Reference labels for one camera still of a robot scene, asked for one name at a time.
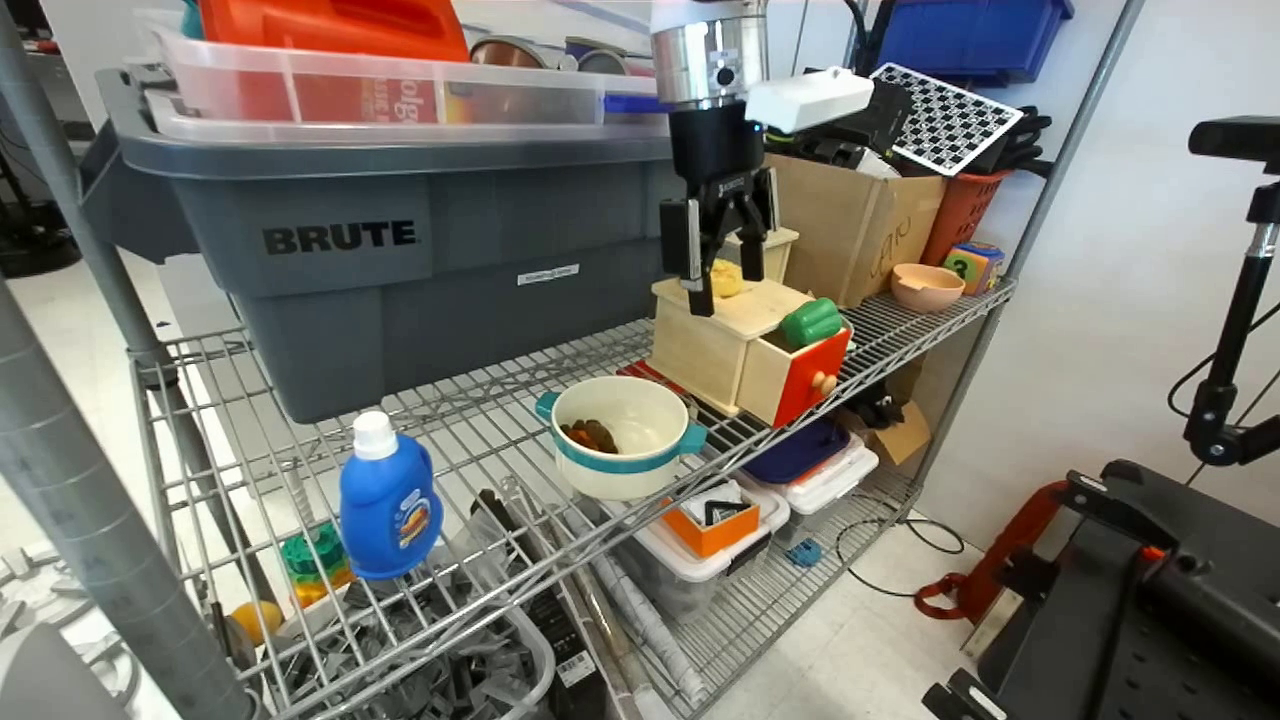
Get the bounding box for blue plastic bin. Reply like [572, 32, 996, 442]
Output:
[874, 0, 1080, 87]

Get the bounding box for small pale wooden box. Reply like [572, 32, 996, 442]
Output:
[715, 220, 804, 290]

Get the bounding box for small colourful block toy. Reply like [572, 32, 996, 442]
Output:
[942, 245, 1005, 301]

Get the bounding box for small cardboard box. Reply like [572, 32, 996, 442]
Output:
[848, 390, 935, 472]

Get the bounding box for white bowl with teal band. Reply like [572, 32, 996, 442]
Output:
[533, 371, 713, 508]

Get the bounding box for wire basket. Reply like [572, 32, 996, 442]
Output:
[248, 581, 562, 720]

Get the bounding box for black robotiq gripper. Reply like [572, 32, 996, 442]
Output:
[657, 104, 782, 322]

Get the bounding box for wooden box with red drawer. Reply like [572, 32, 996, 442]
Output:
[643, 276, 856, 428]

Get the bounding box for black camera stand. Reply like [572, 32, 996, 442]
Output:
[1160, 114, 1280, 472]

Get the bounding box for pink small bowl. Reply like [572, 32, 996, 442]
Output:
[883, 259, 967, 316]

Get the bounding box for green pepper plush toy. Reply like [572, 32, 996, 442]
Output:
[765, 292, 854, 356]

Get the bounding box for clear plastic storage bin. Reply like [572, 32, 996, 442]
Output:
[142, 19, 674, 154]

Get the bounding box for white perforated panel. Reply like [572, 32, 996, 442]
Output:
[870, 62, 1027, 179]

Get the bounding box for metal wire shelf rack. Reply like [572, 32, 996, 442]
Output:
[0, 0, 1147, 720]

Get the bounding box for clear container with blue item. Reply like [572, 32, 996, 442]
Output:
[732, 416, 883, 519]

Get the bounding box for orange red plastic container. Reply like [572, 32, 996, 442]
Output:
[193, 0, 472, 66]

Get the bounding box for yellow toy piece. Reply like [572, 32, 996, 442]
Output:
[224, 600, 287, 653]

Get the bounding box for blue detergent bottle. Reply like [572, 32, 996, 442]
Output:
[331, 410, 449, 587]

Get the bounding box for red strap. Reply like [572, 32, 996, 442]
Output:
[909, 476, 1080, 626]

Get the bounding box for brown toy food piece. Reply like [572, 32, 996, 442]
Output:
[555, 416, 622, 459]

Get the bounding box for black electronic device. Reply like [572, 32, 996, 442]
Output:
[798, 92, 918, 174]

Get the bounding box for black robot cart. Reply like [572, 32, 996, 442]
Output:
[918, 457, 1280, 720]

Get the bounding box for terracotta plant pot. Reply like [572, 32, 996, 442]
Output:
[919, 170, 1005, 268]

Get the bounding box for bundle of metal rods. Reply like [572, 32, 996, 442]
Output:
[463, 483, 713, 713]

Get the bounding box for green toy cups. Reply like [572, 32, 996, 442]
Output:
[275, 519, 356, 591]

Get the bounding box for small blue plastic piece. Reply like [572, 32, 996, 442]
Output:
[782, 533, 827, 571]

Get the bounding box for grey brute storage tote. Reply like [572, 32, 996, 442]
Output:
[77, 62, 696, 428]

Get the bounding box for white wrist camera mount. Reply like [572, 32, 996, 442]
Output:
[744, 66, 881, 136]

